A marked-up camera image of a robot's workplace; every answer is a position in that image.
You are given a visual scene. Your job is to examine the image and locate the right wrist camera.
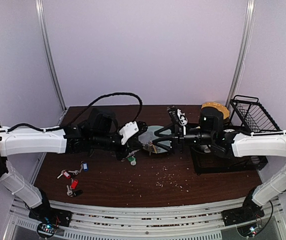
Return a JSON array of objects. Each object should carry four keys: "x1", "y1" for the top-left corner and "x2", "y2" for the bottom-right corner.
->
[{"x1": 167, "y1": 106, "x2": 188, "y2": 126}]

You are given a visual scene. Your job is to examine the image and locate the red key tag with key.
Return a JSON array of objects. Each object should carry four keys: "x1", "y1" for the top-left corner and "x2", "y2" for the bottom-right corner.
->
[{"x1": 57, "y1": 170, "x2": 71, "y2": 179}]

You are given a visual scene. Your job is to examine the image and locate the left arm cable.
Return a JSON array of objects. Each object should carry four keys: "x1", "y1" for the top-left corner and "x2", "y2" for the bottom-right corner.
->
[{"x1": 0, "y1": 91, "x2": 143, "y2": 141}]

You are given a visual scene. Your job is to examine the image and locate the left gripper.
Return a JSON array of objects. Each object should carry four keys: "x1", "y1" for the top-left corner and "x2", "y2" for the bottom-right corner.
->
[{"x1": 91, "y1": 126, "x2": 144, "y2": 161}]

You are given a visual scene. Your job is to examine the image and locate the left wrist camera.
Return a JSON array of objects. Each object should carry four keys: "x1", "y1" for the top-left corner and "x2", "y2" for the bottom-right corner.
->
[{"x1": 118, "y1": 121, "x2": 139, "y2": 145}]

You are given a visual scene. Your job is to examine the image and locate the pale green key tag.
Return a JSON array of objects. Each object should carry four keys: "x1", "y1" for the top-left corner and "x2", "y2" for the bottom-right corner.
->
[{"x1": 130, "y1": 160, "x2": 137, "y2": 166}]

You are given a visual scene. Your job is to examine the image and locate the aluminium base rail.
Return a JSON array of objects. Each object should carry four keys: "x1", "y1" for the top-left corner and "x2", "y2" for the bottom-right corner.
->
[{"x1": 1, "y1": 197, "x2": 286, "y2": 240}]

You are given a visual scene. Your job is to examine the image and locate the orange dotted plate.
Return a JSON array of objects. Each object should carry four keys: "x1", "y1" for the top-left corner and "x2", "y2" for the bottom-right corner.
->
[{"x1": 200, "y1": 101, "x2": 230, "y2": 123}]

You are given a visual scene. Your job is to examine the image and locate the grey leather key holder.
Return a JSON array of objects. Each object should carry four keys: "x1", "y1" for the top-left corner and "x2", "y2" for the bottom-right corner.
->
[{"x1": 123, "y1": 149, "x2": 140, "y2": 159}]

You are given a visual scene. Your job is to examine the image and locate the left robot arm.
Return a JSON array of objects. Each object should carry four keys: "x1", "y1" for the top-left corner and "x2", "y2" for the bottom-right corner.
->
[{"x1": 0, "y1": 108, "x2": 148, "y2": 222}]

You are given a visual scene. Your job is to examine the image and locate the right aluminium post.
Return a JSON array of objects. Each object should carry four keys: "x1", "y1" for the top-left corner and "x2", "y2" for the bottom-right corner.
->
[{"x1": 226, "y1": 0, "x2": 256, "y2": 106}]

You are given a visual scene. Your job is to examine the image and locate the black key tag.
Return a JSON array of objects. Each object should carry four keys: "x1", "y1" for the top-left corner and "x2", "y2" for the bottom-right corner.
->
[{"x1": 72, "y1": 189, "x2": 83, "y2": 197}]

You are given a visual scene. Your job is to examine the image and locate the light blue flower plate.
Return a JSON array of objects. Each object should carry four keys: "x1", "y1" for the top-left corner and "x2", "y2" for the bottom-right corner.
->
[{"x1": 138, "y1": 125, "x2": 175, "y2": 154}]

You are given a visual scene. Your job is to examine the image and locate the silver key near black tag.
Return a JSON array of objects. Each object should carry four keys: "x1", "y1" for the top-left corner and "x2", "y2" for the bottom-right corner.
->
[{"x1": 66, "y1": 185, "x2": 73, "y2": 196}]

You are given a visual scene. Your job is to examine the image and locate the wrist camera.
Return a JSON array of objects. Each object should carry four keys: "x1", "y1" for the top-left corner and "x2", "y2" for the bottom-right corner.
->
[
  {"x1": 167, "y1": 106, "x2": 188, "y2": 126},
  {"x1": 118, "y1": 121, "x2": 139, "y2": 145}
]

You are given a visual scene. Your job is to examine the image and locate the left aluminium post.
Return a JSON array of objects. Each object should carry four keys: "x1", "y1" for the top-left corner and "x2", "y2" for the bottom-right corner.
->
[{"x1": 35, "y1": 0, "x2": 67, "y2": 112}]

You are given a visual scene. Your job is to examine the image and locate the black wire dish rack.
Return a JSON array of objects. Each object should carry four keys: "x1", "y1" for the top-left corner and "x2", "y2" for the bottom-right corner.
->
[{"x1": 190, "y1": 95, "x2": 281, "y2": 175}]

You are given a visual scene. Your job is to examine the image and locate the aluminium post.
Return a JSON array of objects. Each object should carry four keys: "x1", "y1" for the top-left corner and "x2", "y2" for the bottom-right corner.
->
[
  {"x1": 35, "y1": 0, "x2": 67, "y2": 112},
  {"x1": 226, "y1": 0, "x2": 256, "y2": 106}
]

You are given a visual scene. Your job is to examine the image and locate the blue key tag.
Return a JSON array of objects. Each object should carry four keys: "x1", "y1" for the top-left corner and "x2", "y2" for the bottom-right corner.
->
[{"x1": 80, "y1": 161, "x2": 89, "y2": 172}]

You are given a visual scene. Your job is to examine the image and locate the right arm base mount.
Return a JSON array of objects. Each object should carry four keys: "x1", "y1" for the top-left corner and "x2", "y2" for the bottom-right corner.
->
[{"x1": 222, "y1": 207, "x2": 265, "y2": 238}]

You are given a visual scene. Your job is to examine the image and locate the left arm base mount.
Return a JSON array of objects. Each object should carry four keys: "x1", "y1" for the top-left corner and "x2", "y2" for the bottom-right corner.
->
[{"x1": 24, "y1": 203, "x2": 72, "y2": 239}]

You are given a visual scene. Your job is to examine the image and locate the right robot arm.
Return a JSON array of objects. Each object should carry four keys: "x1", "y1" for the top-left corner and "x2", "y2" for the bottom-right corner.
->
[{"x1": 152, "y1": 106, "x2": 286, "y2": 221}]

